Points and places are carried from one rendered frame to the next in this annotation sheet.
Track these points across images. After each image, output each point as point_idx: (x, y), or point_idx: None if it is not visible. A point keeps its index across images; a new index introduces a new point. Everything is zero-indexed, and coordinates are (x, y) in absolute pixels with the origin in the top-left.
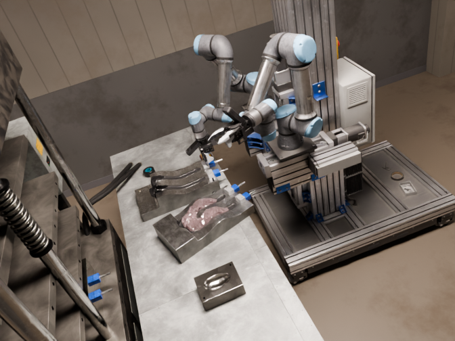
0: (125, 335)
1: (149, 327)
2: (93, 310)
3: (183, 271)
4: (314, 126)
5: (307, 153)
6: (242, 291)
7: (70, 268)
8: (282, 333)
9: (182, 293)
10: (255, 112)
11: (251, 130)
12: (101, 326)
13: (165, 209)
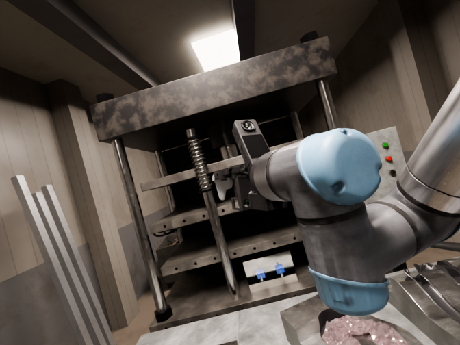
0: (228, 308)
1: (220, 320)
2: (222, 263)
3: (273, 341)
4: None
5: None
6: None
7: (264, 239)
8: None
9: (241, 343)
10: (267, 155)
11: (262, 203)
12: (226, 281)
13: (400, 306)
